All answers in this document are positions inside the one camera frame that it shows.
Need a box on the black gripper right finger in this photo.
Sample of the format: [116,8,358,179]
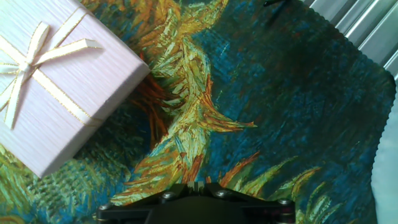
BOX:
[196,182,296,224]

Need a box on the pink ribboned gift box casing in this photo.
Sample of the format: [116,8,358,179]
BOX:
[0,0,152,179]

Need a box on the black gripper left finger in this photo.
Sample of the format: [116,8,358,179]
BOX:
[95,182,196,224]

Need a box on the sunflower painting cloth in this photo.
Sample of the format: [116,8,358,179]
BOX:
[0,0,398,224]

